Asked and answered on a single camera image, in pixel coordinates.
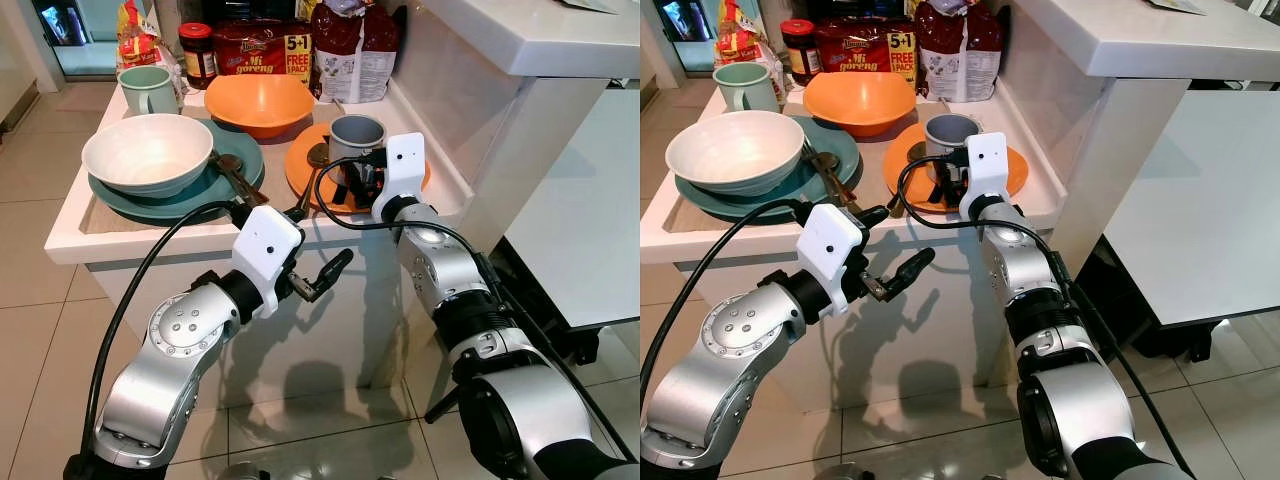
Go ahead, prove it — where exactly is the orange plate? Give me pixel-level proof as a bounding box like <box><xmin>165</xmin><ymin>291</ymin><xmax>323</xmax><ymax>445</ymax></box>
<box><xmin>882</xmin><ymin>121</ymin><xmax>1030</xmax><ymax>214</ymax></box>
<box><xmin>284</xmin><ymin>121</ymin><xmax>432</xmax><ymax>215</ymax></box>

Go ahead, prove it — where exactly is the bronze spoon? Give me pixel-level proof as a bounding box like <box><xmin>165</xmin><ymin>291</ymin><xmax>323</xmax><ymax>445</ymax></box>
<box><xmin>812</xmin><ymin>151</ymin><xmax>863</xmax><ymax>208</ymax></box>
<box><xmin>212</xmin><ymin>152</ymin><xmax>269</xmax><ymax>208</ymax></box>
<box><xmin>887</xmin><ymin>141</ymin><xmax>928</xmax><ymax>218</ymax></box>
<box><xmin>294</xmin><ymin>142</ymin><xmax>332</xmax><ymax>218</ymax></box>

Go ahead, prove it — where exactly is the grey mug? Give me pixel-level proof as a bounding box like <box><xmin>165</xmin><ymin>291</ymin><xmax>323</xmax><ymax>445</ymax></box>
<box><xmin>327</xmin><ymin>113</ymin><xmax>389</xmax><ymax>169</ymax></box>
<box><xmin>923</xmin><ymin>112</ymin><xmax>984</xmax><ymax>169</ymax></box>

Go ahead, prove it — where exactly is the white kitchen counter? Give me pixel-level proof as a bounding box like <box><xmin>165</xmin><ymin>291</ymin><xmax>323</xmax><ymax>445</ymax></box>
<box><xmin>44</xmin><ymin>0</ymin><xmax>641</xmax><ymax>403</ymax></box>
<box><xmin>640</xmin><ymin>0</ymin><xmax>1213</xmax><ymax>403</ymax></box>

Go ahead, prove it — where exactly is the teal plate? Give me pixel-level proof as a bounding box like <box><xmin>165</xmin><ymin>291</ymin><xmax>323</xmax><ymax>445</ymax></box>
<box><xmin>88</xmin><ymin>119</ymin><xmax>267</xmax><ymax>224</ymax></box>
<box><xmin>675</xmin><ymin>117</ymin><xmax>862</xmax><ymax>224</ymax></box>

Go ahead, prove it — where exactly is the bronze fork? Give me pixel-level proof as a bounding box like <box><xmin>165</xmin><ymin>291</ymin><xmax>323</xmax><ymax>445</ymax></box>
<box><xmin>207</xmin><ymin>143</ymin><xmax>251</xmax><ymax>206</ymax></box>
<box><xmin>801</xmin><ymin>140</ymin><xmax>846</xmax><ymax>206</ymax></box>

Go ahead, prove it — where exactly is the orange bowl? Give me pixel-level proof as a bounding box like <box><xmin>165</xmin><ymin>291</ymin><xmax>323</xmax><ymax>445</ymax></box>
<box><xmin>802</xmin><ymin>71</ymin><xmax>918</xmax><ymax>139</ymax></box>
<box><xmin>204</xmin><ymin>73</ymin><xmax>316</xmax><ymax>140</ymax></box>

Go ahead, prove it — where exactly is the red and white food bag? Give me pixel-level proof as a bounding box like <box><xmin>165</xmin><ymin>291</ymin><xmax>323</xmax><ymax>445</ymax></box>
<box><xmin>914</xmin><ymin>0</ymin><xmax>1005</xmax><ymax>104</ymax></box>
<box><xmin>309</xmin><ymin>0</ymin><xmax>402</xmax><ymax>105</ymax></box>

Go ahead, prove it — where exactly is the white bowl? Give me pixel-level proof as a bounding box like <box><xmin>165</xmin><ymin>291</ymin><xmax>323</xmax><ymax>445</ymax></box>
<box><xmin>666</xmin><ymin>110</ymin><xmax>807</xmax><ymax>197</ymax></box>
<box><xmin>82</xmin><ymin>113</ymin><xmax>215</xmax><ymax>199</ymax></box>

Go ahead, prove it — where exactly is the red instant noodle multipack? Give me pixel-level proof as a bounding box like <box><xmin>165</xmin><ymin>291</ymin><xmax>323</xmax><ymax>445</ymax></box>
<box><xmin>212</xmin><ymin>17</ymin><xmax>314</xmax><ymax>87</ymax></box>
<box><xmin>814</xmin><ymin>16</ymin><xmax>920</xmax><ymax>87</ymax></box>

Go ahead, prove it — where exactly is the red-lidded jar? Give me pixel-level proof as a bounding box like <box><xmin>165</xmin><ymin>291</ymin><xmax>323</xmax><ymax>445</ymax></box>
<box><xmin>779</xmin><ymin>18</ymin><xmax>819</xmax><ymax>87</ymax></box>
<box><xmin>178</xmin><ymin>21</ymin><xmax>219</xmax><ymax>90</ymax></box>

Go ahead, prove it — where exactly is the pale green mug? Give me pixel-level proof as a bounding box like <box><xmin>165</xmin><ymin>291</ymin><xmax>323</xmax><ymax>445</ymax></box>
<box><xmin>711</xmin><ymin>62</ymin><xmax>782</xmax><ymax>114</ymax></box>
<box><xmin>117</xmin><ymin>65</ymin><xmax>182</xmax><ymax>117</ymax></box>

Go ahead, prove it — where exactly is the beige placemat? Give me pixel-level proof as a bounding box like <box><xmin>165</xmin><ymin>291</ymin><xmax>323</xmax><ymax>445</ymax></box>
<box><xmin>79</xmin><ymin>193</ymin><xmax>243</xmax><ymax>237</ymax></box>
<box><xmin>662</xmin><ymin>193</ymin><xmax>801</xmax><ymax>237</ymax></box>

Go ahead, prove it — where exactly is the yellow and red snack bag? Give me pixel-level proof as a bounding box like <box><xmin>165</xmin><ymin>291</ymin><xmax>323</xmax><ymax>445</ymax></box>
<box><xmin>114</xmin><ymin>0</ymin><xmax>187</xmax><ymax>102</ymax></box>
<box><xmin>712</xmin><ymin>0</ymin><xmax>787</xmax><ymax>101</ymax></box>

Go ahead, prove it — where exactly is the white table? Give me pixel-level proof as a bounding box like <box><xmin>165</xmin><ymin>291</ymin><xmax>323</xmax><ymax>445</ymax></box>
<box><xmin>1102</xmin><ymin>89</ymin><xmax>1280</xmax><ymax>328</ymax></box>
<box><xmin>500</xmin><ymin>88</ymin><xmax>641</xmax><ymax>332</ymax></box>

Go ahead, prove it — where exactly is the black wheeled base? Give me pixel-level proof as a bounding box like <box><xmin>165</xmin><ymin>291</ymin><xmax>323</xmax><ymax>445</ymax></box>
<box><xmin>485</xmin><ymin>238</ymin><xmax>603</xmax><ymax>367</ymax></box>
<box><xmin>1074</xmin><ymin>234</ymin><xmax>1243</xmax><ymax>363</ymax></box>

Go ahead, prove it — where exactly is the dark framed screen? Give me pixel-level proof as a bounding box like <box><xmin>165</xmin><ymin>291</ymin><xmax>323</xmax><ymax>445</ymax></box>
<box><xmin>30</xmin><ymin>0</ymin><xmax>123</xmax><ymax>77</ymax></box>
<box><xmin>654</xmin><ymin>0</ymin><xmax>717</xmax><ymax>73</ymax></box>

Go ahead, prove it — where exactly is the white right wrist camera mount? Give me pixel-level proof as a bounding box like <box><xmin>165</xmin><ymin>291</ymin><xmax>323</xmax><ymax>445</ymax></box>
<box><xmin>371</xmin><ymin>132</ymin><xmax>430</xmax><ymax>224</ymax></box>
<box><xmin>957</xmin><ymin>131</ymin><xmax>1010</xmax><ymax>222</ymax></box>

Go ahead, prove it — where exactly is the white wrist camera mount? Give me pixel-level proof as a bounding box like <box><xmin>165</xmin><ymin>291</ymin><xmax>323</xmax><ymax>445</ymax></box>
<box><xmin>231</xmin><ymin>204</ymin><xmax>305</xmax><ymax>320</ymax></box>
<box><xmin>371</xmin><ymin>132</ymin><xmax>430</xmax><ymax>224</ymax></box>
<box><xmin>957</xmin><ymin>131</ymin><xmax>1010</xmax><ymax>222</ymax></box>
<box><xmin>796</xmin><ymin>202</ymin><xmax>870</xmax><ymax>317</ymax></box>

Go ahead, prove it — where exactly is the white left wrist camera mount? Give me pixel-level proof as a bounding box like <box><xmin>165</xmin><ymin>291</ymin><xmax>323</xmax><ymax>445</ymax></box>
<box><xmin>231</xmin><ymin>204</ymin><xmax>305</xmax><ymax>320</ymax></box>
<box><xmin>796</xmin><ymin>202</ymin><xmax>870</xmax><ymax>317</ymax></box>

